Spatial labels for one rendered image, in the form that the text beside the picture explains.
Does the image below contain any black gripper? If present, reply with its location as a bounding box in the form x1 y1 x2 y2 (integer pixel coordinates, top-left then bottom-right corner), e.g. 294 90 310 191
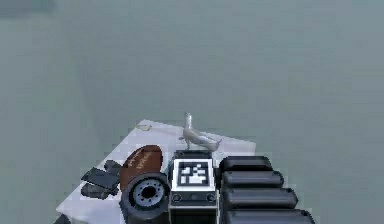
119 171 172 224

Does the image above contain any brown football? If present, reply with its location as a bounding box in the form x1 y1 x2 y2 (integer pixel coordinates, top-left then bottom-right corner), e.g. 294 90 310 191
119 144 164 192

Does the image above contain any black flat device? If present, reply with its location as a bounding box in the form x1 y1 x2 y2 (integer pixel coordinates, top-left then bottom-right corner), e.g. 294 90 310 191
80 159 123 201

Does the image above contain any white table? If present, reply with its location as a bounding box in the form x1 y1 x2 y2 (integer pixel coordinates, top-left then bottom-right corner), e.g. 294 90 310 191
55 119 257 224

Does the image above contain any white seal statue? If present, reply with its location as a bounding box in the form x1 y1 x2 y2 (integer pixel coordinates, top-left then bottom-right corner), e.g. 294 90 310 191
178 112 222 152

